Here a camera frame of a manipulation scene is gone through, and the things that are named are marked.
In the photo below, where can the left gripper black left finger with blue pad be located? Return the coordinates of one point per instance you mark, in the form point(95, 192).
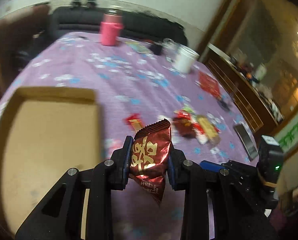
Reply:
point(59, 213)

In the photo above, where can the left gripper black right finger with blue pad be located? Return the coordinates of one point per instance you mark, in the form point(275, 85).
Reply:
point(222, 201)

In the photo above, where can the tan biscuit packet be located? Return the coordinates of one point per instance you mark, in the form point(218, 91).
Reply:
point(209, 129)

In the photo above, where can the dark red candy packet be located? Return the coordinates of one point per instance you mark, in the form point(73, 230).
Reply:
point(184, 127)

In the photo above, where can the dark red foil snack packet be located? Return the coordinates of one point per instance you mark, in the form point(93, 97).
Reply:
point(149, 158)

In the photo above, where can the red green candy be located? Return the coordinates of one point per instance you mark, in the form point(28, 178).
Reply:
point(185, 113)

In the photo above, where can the smartphone on table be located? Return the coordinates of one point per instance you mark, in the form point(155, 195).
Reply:
point(247, 142)

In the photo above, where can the wooden sideboard cabinet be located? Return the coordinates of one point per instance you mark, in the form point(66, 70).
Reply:
point(254, 110)

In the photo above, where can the black small stand on table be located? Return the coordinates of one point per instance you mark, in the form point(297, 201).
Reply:
point(223, 104)

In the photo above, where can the brown cardboard tray box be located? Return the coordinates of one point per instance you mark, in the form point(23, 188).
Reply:
point(44, 131)

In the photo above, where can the red gift packet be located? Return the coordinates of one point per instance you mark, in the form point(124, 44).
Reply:
point(209, 84)

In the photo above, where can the white plastic jar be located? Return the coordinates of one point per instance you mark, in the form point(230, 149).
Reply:
point(184, 59)

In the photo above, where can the purple floral tablecloth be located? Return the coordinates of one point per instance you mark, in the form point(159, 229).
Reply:
point(125, 83)

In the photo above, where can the black pouch on table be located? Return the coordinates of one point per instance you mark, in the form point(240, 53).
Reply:
point(156, 48)

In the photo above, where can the green booklet on table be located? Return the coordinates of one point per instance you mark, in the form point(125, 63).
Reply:
point(137, 47)

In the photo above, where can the black leather sofa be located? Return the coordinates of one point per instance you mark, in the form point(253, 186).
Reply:
point(135, 25)

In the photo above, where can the pink thermos bottle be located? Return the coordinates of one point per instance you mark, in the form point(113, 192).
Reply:
point(110, 27)

